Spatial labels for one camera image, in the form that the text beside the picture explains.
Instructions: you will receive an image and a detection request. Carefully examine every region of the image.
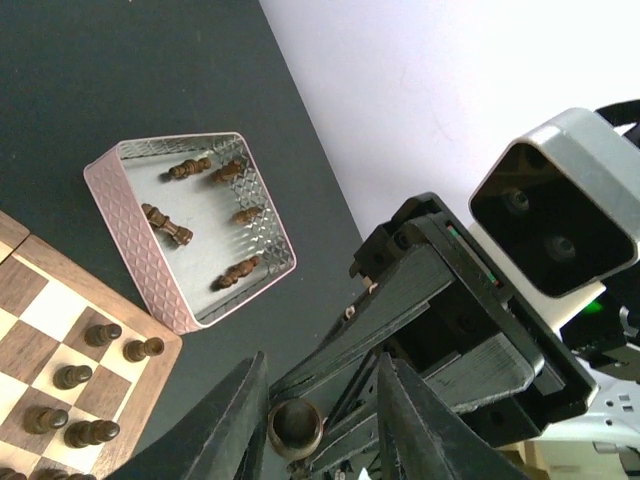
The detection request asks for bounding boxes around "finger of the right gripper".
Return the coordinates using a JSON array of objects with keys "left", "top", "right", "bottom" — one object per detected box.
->
[
  {"left": 270, "top": 245, "right": 454, "bottom": 400},
  {"left": 305, "top": 333, "right": 543, "bottom": 475}
]

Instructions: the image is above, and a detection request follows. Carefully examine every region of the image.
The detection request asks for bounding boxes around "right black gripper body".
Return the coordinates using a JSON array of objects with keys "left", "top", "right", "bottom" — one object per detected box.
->
[{"left": 349, "top": 193, "right": 597, "bottom": 447}]

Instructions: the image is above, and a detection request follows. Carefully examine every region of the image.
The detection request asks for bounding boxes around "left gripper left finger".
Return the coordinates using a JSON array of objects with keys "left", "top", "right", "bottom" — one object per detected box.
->
[{"left": 108, "top": 352, "right": 269, "bottom": 480}]

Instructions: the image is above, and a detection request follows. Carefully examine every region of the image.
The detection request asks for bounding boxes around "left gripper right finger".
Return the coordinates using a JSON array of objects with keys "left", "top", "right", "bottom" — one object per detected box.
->
[{"left": 377, "top": 353, "right": 527, "bottom": 480}]

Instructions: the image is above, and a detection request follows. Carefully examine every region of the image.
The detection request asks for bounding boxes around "dark piece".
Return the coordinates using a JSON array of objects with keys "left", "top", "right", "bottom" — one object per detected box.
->
[{"left": 267, "top": 397, "right": 324, "bottom": 462}]

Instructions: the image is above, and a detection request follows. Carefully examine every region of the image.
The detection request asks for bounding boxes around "dark pawn placed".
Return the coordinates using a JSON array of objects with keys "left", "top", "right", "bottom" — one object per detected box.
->
[
  {"left": 64, "top": 420, "right": 120, "bottom": 449},
  {"left": 53, "top": 365, "right": 93, "bottom": 390},
  {"left": 35, "top": 468, "right": 85, "bottom": 480},
  {"left": 123, "top": 337, "right": 165, "bottom": 363},
  {"left": 23, "top": 406, "right": 69, "bottom": 435},
  {"left": 84, "top": 323, "right": 122, "bottom": 348}
]

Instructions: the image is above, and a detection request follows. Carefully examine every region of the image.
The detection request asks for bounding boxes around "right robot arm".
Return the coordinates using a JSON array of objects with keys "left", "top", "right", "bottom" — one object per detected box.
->
[{"left": 269, "top": 193, "right": 639, "bottom": 479}]

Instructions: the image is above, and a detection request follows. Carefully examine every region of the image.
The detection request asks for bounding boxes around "wooden chess board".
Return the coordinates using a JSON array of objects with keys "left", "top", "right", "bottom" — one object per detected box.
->
[{"left": 1, "top": 216, "right": 182, "bottom": 479}]

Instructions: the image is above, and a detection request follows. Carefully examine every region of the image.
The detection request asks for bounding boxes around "dark queen in tin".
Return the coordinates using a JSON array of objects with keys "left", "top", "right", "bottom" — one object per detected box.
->
[{"left": 211, "top": 255, "right": 261, "bottom": 291}]

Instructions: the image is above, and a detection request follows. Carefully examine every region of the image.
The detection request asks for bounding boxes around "dark pawn in tin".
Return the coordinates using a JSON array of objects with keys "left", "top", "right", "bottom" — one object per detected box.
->
[{"left": 232, "top": 206, "right": 263, "bottom": 224}]

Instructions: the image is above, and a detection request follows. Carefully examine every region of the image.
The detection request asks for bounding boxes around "dark king in tin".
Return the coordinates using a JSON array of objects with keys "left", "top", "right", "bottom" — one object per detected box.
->
[{"left": 141, "top": 203, "right": 193, "bottom": 246}]

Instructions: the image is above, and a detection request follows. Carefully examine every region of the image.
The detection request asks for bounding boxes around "dark knight in tin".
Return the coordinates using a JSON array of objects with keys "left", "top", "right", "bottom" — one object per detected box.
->
[{"left": 211, "top": 159, "right": 244, "bottom": 184}]

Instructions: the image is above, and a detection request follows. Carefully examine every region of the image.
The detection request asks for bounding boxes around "pink-rimmed metal tin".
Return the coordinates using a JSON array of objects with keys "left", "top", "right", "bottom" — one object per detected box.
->
[{"left": 83, "top": 132, "right": 297, "bottom": 335}]

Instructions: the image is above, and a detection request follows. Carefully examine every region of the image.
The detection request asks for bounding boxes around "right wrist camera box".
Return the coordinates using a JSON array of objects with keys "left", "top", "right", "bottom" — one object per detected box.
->
[{"left": 469, "top": 100, "right": 639, "bottom": 330}]

